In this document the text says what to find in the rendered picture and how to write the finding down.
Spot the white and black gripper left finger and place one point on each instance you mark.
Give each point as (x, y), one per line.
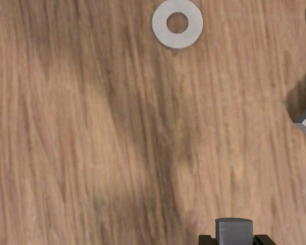
(207, 240)

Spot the grey bar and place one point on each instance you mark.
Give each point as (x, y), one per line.
(234, 231)

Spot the grey flat washer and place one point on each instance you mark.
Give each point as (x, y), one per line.
(173, 40)

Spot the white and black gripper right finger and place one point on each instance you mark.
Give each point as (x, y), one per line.
(262, 239)

